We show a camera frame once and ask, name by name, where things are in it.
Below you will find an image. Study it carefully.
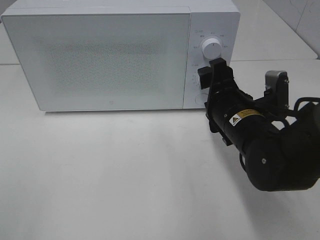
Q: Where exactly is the white timer knob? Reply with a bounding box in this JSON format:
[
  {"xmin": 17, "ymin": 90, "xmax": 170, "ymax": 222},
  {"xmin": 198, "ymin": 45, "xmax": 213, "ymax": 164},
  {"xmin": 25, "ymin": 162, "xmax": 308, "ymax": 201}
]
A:
[{"xmin": 195, "ymin": 76, "xmax": 201, "ymax": 89}]

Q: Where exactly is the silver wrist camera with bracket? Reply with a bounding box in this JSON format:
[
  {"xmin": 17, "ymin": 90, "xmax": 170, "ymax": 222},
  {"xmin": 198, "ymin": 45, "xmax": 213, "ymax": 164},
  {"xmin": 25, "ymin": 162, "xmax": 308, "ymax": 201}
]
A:
[{"xmin": 255, "ymin": 70, "xmax": 289, "ymax": 118}]

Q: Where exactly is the white microwave oven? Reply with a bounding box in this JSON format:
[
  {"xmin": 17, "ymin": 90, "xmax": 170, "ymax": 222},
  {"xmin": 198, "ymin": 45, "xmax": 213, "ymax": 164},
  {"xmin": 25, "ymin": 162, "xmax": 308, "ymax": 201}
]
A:
[{"xmin": 1, "ymin": 0, "xmax": 241, "ymax": 109}]

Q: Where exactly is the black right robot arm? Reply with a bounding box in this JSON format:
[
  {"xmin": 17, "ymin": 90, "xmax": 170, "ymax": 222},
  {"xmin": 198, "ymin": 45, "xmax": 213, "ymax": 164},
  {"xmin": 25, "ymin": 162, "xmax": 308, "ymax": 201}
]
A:
[{"xmin": 197, "ymin": 58, "xmax": 320, "ymax": 192}]

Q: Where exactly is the white microwave door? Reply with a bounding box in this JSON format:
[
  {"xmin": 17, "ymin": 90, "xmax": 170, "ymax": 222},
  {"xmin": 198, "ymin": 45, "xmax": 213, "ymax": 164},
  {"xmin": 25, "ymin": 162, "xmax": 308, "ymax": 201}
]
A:
[{"xmin": 3, "ymin": 14, "xmax": 190, "ymax": 112}]

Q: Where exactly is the black camera cable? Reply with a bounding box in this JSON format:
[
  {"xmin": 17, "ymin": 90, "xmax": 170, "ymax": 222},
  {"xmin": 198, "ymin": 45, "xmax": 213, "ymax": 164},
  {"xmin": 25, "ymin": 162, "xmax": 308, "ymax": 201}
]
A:
[{"xmin": 238, "ymin": 96, "xmax": 320, "ymax": 173}]

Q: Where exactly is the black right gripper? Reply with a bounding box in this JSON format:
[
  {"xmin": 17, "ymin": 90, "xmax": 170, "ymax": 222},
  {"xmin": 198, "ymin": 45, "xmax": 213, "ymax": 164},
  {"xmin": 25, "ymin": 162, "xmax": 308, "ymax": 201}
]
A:
[{"xmin": 197, "ymin": 57, "xmax": 255, "ymax": 148}]

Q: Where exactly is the upper white power knob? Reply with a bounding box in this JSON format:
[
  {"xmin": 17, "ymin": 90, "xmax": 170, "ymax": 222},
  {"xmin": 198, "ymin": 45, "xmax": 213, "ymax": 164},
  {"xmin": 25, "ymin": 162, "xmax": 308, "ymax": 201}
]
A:
[{"xmin": 200, "ymin": 35, "xmax": 223, "ymax": 60}]

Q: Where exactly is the round white door button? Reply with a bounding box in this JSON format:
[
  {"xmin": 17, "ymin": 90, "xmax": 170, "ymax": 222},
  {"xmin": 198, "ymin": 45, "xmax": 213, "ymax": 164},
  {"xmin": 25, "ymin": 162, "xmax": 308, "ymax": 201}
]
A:
[{"xmin": 195, "ymin": 93, "xmax": 208, "ymax": 108}]

